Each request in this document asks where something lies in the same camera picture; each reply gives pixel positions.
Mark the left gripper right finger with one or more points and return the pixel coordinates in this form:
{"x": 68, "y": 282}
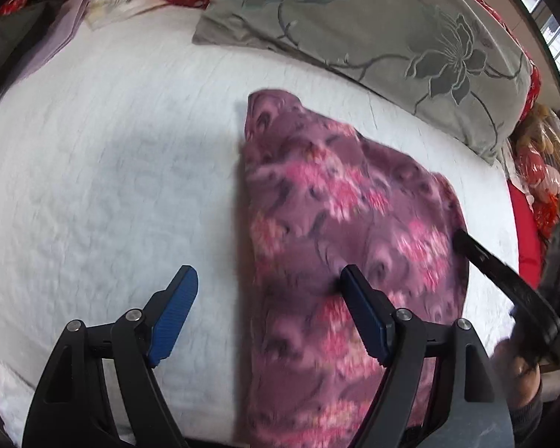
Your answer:
{"x": 438, "y": 388}

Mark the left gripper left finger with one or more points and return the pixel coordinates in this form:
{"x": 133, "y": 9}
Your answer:
{"x": 71, "y": 406}

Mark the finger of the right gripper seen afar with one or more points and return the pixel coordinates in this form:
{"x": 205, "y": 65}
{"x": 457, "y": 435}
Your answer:
{"x": 499, "y": 275}

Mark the purple pink floral garment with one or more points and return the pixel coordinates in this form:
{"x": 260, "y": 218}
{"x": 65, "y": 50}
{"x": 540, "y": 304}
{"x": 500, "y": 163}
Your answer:
{"x": 322, "y": 197}

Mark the person's right hand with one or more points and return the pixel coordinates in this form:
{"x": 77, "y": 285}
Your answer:
{"x": 520, "y": 381}

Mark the red plush toy pile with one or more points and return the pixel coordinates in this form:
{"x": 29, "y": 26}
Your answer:
{"x": 536, "y": 150}

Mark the white quilted bed cover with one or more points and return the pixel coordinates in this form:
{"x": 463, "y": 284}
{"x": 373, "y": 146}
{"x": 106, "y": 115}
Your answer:
{"x": 120, "y": 163}

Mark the grey floral embroidered pillow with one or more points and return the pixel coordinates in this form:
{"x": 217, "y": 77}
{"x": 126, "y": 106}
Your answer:
{"x": 452, "y": 63}

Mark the white paper sheets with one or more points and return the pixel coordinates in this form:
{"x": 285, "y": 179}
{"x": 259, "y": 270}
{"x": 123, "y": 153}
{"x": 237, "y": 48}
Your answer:
{"x": 96, "y": 13}

